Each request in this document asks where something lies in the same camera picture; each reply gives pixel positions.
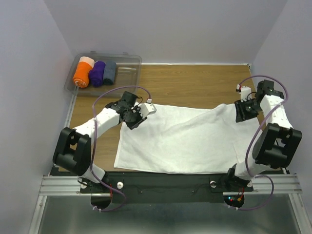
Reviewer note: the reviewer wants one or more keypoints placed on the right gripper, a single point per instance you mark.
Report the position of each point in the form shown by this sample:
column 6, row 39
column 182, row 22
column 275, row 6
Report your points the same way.
column 241, row 114

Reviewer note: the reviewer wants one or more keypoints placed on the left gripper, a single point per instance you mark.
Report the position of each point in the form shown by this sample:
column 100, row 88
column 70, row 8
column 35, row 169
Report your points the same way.
column 131, row 126

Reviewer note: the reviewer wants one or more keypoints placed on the white towel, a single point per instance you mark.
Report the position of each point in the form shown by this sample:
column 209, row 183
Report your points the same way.
column 180, row 140

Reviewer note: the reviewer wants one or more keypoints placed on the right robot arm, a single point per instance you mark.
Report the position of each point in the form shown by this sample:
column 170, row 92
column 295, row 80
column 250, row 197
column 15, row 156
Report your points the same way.
column 275, row 141

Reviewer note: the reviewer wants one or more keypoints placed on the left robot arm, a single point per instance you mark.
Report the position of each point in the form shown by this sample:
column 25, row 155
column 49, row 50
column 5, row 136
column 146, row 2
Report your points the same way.
column 73, row 150

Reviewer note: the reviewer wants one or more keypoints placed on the clear plastic bin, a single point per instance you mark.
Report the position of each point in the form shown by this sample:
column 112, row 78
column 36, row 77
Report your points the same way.
column 127, row 73

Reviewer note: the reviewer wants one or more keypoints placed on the grey rolled towel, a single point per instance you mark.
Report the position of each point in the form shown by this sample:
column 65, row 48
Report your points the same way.
column 109, row 73

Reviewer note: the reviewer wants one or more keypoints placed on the purple rolled towel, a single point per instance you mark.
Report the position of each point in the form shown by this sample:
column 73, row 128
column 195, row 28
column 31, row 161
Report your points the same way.
column 96, row 74

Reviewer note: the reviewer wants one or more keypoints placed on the orange rolled towel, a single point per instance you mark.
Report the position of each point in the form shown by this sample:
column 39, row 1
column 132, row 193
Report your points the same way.
column 84, row 66

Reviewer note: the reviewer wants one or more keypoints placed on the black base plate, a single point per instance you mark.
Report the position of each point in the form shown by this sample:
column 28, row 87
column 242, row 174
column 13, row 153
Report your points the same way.
column 143, row 187

